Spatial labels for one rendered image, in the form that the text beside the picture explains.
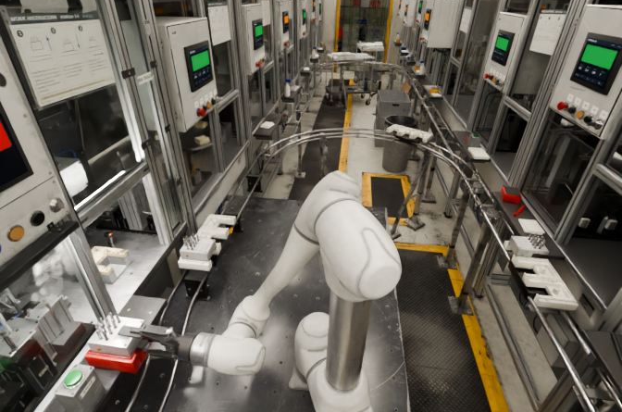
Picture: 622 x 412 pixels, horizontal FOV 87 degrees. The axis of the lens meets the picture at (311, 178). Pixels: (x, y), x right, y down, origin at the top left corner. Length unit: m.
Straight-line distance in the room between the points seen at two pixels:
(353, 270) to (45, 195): 0.81
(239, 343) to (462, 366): 1.60
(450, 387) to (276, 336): 1.16
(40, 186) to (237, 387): 0.92
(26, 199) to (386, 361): 1.28
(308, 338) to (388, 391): 0.39
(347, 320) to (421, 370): 1.51
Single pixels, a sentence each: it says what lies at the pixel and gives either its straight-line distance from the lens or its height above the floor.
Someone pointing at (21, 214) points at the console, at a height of 1.45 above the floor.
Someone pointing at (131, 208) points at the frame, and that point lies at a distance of 1.73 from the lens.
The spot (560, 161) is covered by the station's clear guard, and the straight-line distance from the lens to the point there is 2.00.
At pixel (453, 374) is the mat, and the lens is 2.36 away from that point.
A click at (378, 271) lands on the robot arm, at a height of 1.48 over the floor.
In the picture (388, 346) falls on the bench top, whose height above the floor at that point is 0.68.
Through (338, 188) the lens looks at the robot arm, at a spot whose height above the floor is 1.53.
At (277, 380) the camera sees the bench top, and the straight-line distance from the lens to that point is 1.43.
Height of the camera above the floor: 1.93
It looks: 30 degrees down
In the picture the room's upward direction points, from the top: 1 degrees clockwise
